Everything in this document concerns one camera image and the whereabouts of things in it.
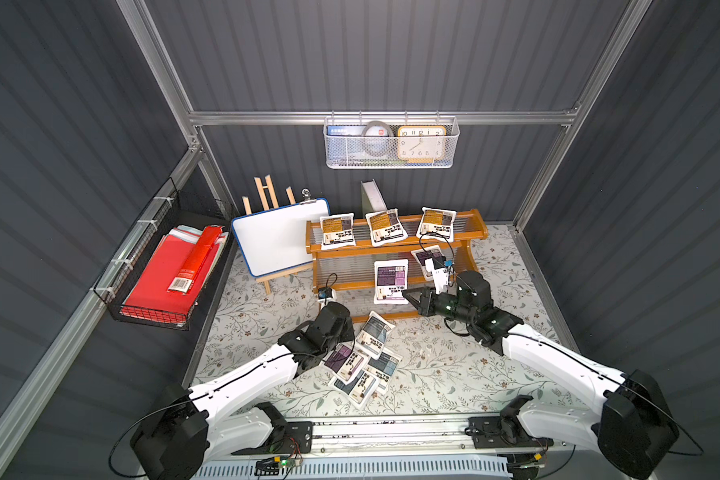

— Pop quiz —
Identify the blue-grey coffee bag front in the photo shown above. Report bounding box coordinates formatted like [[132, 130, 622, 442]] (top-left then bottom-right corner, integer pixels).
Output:
[[331, 370, 379, 409]]

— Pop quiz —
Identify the black wire side basket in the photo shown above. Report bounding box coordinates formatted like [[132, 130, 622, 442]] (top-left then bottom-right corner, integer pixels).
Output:
[[93, 181, 233, 330]]

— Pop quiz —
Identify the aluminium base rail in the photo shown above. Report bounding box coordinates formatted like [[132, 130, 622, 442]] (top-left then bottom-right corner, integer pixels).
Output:
[[155, 410, 631, 460]]

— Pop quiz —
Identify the blue box in basket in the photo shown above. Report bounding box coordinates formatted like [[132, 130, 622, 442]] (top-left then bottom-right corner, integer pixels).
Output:
[[325, 125, 365, 138]]

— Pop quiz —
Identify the blue-grey coffee bag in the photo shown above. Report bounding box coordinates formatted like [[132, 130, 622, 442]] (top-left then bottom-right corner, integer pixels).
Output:
[[356, 311, 396, 359], [365, 351, 402, 395], [331, 370, 379, 409]]

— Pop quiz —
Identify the yellow square clock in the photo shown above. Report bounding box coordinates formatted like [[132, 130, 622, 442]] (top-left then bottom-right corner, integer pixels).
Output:
[[397, 125, 447, 163]]

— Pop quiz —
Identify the white wire wall basket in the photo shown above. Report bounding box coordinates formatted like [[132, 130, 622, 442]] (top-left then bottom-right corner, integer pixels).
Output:
[[323, 115, 460, 169]]

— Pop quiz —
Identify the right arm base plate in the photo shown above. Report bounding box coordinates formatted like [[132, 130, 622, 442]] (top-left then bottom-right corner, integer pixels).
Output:
[[464, 416, 554, 449]]

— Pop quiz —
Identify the round tape roll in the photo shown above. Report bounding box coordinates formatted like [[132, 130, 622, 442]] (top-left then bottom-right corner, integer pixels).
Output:
[[361, 120, 393, 158]]

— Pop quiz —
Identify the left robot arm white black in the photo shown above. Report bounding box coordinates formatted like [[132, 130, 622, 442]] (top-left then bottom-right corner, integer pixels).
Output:
[[129, 302, 354, 479]]

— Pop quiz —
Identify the purple coffee bag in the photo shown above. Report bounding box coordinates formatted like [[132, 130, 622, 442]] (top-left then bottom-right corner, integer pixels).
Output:
[[323, 344, 370, 384], [373, 259, 409, 305], [411, 245, 447, 281]]

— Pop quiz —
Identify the red folder stack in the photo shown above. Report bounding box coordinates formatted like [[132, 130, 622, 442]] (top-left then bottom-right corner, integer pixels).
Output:
[[119, 225, 228, 328]]

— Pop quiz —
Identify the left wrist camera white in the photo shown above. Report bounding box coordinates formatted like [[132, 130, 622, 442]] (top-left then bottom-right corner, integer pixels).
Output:
[[317, 287, 335, 304]]

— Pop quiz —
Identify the blue-grey coffee bag back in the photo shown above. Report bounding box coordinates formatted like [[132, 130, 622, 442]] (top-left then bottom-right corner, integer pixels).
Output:
[[356, 311, 396, 359]]

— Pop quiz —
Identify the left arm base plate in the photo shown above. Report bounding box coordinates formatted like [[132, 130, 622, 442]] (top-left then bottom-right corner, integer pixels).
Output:
[[232, 421, 314, 456]]

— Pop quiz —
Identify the yellow coffee bag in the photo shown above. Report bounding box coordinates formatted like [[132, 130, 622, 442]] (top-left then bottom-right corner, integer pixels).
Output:
[[365, 209, 408, 247], [416, 207, 457, 241], [320, 213, 356, 250]]

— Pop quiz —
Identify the wooden easel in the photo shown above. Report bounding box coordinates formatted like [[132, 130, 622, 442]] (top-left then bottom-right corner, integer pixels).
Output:
[[254, 175, 296, 211]]

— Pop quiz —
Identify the orange wooden three-tier shelf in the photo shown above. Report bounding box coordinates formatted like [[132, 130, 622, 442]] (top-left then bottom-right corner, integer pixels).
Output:
[[306, 209, 489, 322]]

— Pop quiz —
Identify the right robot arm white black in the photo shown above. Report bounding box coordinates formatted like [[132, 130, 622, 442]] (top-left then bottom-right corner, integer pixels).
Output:
[[402, 271, 680, 479]]

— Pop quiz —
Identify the white whiteboard blue frame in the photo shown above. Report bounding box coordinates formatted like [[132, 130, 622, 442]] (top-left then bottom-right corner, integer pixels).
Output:
[[231, 198, 330, 277]]

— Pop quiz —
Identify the red long box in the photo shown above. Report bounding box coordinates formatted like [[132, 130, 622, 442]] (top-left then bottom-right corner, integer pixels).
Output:
[[168, 226, 223, 294]]

